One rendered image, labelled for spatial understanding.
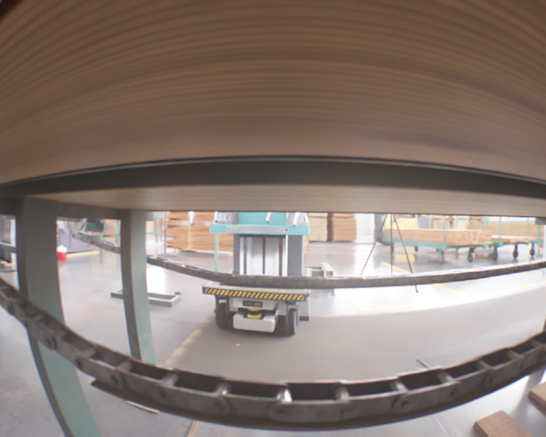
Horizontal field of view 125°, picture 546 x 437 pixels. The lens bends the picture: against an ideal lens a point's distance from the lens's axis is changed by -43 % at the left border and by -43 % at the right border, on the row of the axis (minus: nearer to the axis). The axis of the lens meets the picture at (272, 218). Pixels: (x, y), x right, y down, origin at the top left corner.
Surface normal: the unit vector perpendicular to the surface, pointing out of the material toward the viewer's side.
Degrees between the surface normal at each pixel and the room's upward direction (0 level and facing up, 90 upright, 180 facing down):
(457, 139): 180
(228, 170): 90
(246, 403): 90
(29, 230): 90
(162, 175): 90
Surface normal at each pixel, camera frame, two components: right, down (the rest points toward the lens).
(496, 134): -0.01, 1.00
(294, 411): -0.07, -0.03
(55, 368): 1.00, 0.01
